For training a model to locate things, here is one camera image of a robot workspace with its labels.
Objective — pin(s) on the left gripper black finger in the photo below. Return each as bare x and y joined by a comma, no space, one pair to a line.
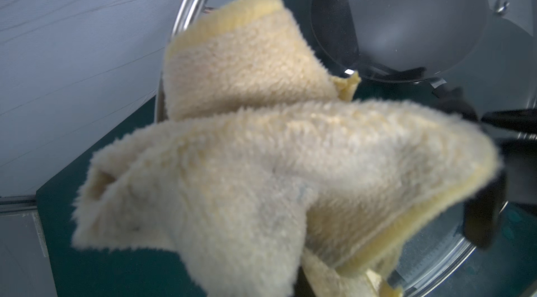
516,180

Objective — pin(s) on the yellow fluffy cloth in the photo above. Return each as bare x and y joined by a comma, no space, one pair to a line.
131,198

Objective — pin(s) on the right frying pan black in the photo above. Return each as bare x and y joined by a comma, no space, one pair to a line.
398,40

